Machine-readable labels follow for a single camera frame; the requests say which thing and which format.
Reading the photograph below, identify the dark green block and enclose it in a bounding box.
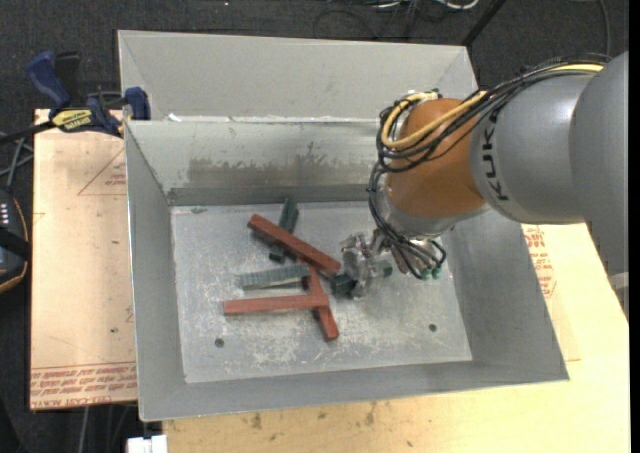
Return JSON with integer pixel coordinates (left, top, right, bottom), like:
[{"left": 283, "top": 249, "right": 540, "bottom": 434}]
[
  {"left": 268, "top": 197, "right": 300, "bottom": 264},
  {"left": 236, "top": 263, "right": 312, "bottom": 292},
  {"left": 331, "top": 262, "right": 395, "bottom": 298}
]

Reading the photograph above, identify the brown cardboard board, red print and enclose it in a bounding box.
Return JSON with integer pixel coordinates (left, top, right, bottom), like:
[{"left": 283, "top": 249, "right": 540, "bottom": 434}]
[{"left": 29, "top": 108, "right": 559, "bottom": 412}]

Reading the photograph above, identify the grey metal bin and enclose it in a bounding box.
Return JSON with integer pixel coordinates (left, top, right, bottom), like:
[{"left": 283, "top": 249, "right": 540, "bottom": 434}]
[{"left": 117, "top": 29, "right": 571, "bottom": 423}]

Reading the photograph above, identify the red-brown flat block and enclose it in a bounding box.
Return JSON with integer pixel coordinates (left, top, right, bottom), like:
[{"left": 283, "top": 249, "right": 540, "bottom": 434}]
[
  {"left": 306, "top": 266, "right": 341, "bottom": 342},
  {"left": 247, "top": 213, "right": 342, "bottom": 276},
  {"left": 222, "top": 292, "right": 330, "bottom": 317}
]

